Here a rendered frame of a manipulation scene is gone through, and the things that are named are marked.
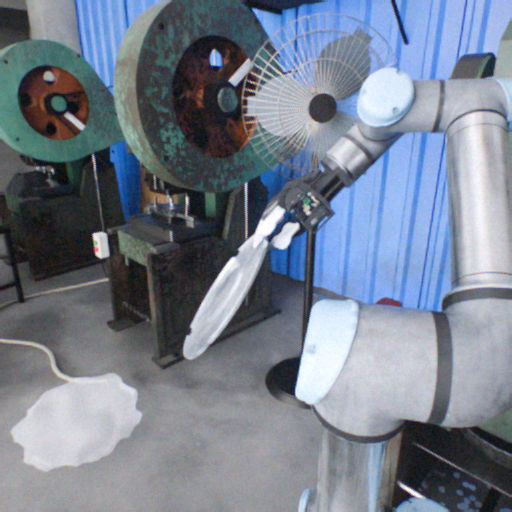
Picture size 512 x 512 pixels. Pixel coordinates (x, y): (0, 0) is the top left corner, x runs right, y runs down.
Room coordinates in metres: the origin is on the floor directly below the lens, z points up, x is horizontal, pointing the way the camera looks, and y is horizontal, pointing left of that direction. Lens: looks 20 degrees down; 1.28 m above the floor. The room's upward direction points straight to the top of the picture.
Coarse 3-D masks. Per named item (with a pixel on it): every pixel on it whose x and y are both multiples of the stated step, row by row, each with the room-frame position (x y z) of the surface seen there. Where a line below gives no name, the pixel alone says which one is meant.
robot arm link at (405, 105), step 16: (368, 80) 0.63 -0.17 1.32; (384, 80) 0.62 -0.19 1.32; (400, 80) 0.62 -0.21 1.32; (416, 80) 0.64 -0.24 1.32; (432, 80) 0.64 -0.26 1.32; (368, 96) 0.62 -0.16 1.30; (384, 96) 0.61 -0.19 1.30; (400, 96) 0.61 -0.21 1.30; (416, 96) 0.62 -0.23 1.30; (432, 96) 0.62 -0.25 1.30; (368, 112) 0.62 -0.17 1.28; (384, 112) 0.61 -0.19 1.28; (400, 112) 0.61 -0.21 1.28; (416, 112) 0.62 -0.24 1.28; (432, 112) 0.61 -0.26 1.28; (368, 128) 0.66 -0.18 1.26; (384, 128) 0.64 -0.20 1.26; (400, 128) 0.64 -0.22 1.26; (416, 128) 0.63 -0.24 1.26; (432, 128) 0.63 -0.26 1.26
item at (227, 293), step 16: (240, 256) 0.83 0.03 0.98; (256, 256) 0.71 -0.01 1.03; (224, 272) 0.87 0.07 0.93; (240, 272) 0.72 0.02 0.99; (256, 272) 0.63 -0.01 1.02; (224, 288) 0.74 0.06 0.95; (240, 288) 0.66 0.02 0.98; (208, 304) 0.80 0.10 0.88; (224, 304) 0.67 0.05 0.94; (208, 320) 0.70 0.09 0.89; (224, 320) 0.59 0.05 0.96; (192, 336) 0.74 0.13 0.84; (208, 336) 0.63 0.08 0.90; (192, 352) 0.65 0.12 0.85
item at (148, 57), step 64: (192, 0) 1.82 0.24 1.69; (128, 64) 1.68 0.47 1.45; (192, 64) 1.90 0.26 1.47; (128, 128) 1.72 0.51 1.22; (192, 128) 1.88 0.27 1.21; (256, 128) 2.06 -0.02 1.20; (192, 192) 2.47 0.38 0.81; (256, 192) 2.35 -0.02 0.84; (128, 256) 2.15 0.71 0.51; (192, 256) 2.02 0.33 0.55; (128, 320) 2.03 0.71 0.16; (192, 320) 2.02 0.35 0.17; (256, 320) 2.27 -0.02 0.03
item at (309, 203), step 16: (320, 176) 0.74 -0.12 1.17; (336, 176) 0.74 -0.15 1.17; (288, 192) 0.74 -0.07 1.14; (304, 192) 0.68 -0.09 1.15; (320, 192) 0.71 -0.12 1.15; (336, 192) 0.71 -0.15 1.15; (288, 208) 0.71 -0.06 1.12; (304, 208) 0.70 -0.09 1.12; (320, 208) 0.69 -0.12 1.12; (304, 224) 0.68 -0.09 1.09
